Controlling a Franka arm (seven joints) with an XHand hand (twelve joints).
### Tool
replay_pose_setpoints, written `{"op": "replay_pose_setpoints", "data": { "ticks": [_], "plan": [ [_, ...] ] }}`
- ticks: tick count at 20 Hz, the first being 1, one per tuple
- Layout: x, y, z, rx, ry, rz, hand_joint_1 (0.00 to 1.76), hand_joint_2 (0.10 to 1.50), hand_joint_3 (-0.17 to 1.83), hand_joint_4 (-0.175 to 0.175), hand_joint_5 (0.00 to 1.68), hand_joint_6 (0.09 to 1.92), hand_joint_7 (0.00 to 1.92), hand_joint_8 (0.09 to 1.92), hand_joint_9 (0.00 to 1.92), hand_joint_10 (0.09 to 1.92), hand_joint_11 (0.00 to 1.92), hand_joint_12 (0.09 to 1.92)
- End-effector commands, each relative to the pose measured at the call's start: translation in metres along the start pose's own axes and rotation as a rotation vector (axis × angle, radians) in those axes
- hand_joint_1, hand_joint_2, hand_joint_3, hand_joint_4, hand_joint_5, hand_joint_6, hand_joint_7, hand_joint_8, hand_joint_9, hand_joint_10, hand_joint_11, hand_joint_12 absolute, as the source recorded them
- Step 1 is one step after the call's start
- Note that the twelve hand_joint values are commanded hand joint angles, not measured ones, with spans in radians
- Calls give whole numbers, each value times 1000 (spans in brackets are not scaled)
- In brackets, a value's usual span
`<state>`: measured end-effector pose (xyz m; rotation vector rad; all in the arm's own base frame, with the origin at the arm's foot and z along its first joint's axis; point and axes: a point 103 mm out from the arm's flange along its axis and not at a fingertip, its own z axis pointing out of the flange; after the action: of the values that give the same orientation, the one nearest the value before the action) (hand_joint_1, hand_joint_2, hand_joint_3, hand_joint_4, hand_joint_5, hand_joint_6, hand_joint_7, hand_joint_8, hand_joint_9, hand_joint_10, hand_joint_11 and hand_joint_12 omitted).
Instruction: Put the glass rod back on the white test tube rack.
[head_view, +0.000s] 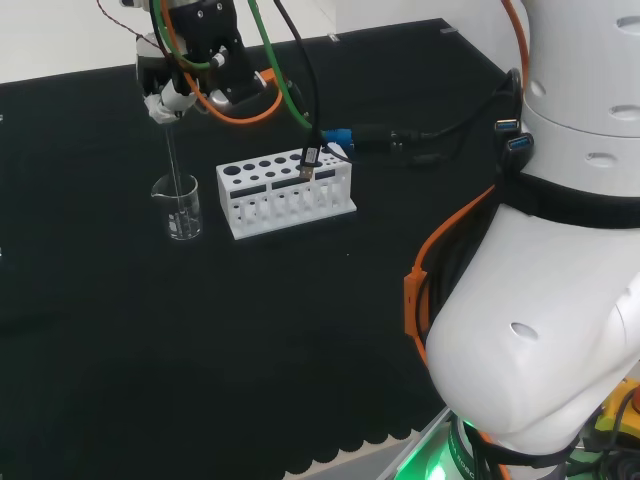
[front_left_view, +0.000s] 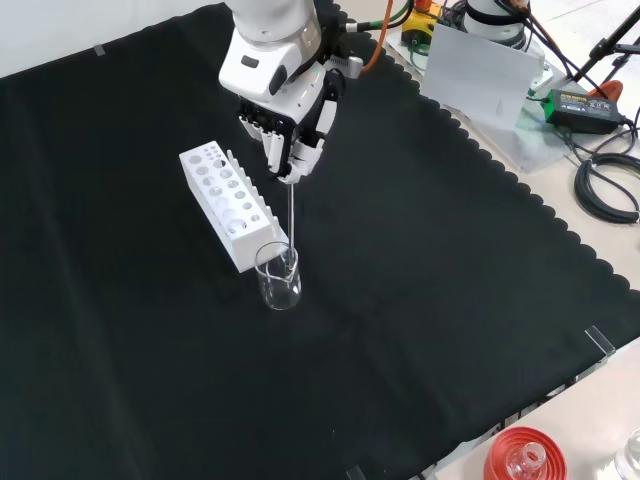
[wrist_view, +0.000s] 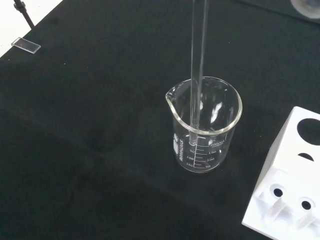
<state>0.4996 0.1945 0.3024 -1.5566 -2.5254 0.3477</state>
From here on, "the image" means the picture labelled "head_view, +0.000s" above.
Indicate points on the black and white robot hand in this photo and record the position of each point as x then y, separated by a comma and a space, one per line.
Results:
156, 70

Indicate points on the clear glass rod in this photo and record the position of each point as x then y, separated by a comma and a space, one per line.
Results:
172, 155

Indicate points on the white test tube rack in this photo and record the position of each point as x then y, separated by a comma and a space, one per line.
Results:
280, 210

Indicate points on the clear glass beaker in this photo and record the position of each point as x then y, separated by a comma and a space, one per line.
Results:
186, 220

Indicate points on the black bench cloth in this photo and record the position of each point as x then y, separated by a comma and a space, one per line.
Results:
150, 325

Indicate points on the black usb hub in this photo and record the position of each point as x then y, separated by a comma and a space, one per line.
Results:
517, 142

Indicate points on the yellow stop button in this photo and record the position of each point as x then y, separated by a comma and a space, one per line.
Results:
612, 420

